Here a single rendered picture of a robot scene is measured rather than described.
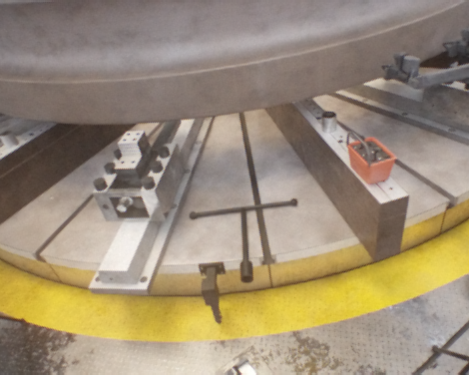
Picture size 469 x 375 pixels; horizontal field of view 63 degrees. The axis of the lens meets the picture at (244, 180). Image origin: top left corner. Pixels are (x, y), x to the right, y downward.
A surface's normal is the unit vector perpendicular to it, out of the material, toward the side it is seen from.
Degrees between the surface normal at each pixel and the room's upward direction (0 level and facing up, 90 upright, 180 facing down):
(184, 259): 0
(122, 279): 90
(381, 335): 0
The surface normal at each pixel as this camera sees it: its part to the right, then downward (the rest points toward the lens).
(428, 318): -0.14, -0.78
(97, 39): -0.20, 0.62
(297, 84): 0.22, 0.58
